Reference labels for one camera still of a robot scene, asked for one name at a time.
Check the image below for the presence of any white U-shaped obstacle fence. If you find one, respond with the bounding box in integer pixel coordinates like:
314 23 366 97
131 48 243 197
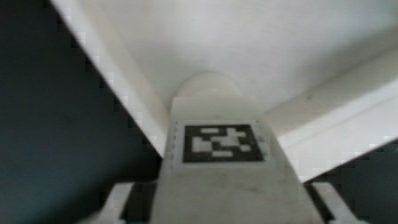
279 94 398 182

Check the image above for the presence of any white square tabletop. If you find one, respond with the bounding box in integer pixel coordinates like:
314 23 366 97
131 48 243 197
49 0 398 146

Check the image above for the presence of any white table leg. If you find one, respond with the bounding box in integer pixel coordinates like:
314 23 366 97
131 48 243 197
149 73 323 224

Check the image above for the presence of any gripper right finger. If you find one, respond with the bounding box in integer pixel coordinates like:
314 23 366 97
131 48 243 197
305 182 369 224

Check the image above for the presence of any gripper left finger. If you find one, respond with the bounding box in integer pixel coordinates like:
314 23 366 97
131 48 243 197
76 182 156 224

